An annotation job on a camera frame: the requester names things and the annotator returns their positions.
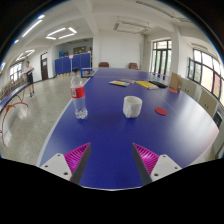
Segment blue red-legged tennis table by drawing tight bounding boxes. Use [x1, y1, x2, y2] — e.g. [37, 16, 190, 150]
[0, 83, 29, 148]

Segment small bright window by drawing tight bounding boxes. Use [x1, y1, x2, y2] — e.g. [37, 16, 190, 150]
[9, 61, 24, 83]

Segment long ceiling air vent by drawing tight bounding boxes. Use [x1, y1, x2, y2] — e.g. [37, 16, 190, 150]
[134, 0, 191, 23]

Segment black zip case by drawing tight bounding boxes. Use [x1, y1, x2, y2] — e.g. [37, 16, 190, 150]
[148, 80, 169, 89]

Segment large black-framed window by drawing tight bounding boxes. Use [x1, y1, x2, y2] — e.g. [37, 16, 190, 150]
[187, 48, 224, 107]

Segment person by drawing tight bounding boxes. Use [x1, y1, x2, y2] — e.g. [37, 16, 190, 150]
[23, 60, 36, 98]

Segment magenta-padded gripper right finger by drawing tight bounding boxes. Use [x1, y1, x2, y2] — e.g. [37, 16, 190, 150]
[131, 142, 183, 186]

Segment black-framed glass door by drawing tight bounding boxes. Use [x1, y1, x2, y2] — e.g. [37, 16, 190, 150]
[150, 39, 173, 76]

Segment flat round red coaster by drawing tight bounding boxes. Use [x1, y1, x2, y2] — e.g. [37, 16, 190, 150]
[154, 106, 168, 117]

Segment clear red-labelled water bottle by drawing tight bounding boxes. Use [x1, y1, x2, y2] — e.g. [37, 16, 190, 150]
[69, 67, 89, 120]

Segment brown cardboard box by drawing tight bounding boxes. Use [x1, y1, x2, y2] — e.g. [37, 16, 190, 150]
[168, 72, 183, 92]

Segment ceiling air conditioner unit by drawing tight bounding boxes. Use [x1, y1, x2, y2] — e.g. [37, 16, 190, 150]
[113, 20, 151, 35]

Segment ceiling strip lights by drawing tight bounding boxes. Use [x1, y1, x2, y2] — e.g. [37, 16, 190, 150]
[13, 14, 78, 63]

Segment grey patterned book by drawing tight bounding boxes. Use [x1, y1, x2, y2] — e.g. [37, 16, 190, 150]
[118, 78, 136, 84]

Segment dark brown door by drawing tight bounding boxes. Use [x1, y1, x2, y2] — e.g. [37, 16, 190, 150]
[40, 52, 50, 81]

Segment white mug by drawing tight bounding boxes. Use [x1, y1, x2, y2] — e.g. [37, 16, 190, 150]
[122, 95, 143, 119]

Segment blue partition screens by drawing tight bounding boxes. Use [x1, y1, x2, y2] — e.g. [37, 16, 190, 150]
[54, 52, 92, 76]

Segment blue-framed low barrier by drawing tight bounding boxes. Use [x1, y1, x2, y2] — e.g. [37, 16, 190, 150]
[79, 67, 98, 78]

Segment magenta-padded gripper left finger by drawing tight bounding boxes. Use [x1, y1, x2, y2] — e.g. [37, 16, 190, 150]
[39, 142, 92, 185]

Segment yellow and blue book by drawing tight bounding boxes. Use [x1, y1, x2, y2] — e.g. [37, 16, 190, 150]
[108, 79, 131, 88]

